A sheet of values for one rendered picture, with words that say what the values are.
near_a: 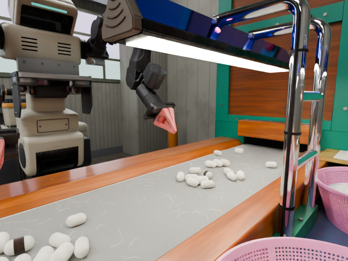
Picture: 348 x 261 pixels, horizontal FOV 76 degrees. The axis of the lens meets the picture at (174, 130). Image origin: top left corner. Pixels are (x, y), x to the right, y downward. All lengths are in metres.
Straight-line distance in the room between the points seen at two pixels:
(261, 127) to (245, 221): 0.63
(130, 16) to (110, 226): 0.33
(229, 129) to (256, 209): 0.72
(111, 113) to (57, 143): 2.88
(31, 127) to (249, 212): 0.86
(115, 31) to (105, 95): 3.49
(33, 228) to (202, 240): 0.29
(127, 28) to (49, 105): 0.80
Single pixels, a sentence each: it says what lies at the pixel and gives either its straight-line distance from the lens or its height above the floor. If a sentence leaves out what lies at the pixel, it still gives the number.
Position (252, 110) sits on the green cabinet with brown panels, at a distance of 1.07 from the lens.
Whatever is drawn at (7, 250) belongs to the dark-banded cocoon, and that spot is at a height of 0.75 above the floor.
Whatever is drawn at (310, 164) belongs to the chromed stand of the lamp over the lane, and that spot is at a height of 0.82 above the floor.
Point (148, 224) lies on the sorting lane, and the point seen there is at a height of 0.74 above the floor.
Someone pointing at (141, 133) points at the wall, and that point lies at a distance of 3.63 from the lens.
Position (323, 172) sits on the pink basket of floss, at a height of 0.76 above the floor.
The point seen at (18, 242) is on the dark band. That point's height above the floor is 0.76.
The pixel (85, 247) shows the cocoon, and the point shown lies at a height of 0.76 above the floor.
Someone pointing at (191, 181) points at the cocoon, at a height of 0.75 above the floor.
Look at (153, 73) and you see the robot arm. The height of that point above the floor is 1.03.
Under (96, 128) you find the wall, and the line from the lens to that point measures 3.77.
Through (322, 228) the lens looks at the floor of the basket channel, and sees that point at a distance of 0.62.
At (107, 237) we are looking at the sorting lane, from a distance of 0.40.
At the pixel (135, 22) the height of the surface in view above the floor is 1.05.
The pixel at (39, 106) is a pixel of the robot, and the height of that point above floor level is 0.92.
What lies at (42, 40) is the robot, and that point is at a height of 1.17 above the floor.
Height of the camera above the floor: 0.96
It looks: 9 degrees down
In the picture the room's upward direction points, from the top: straight up
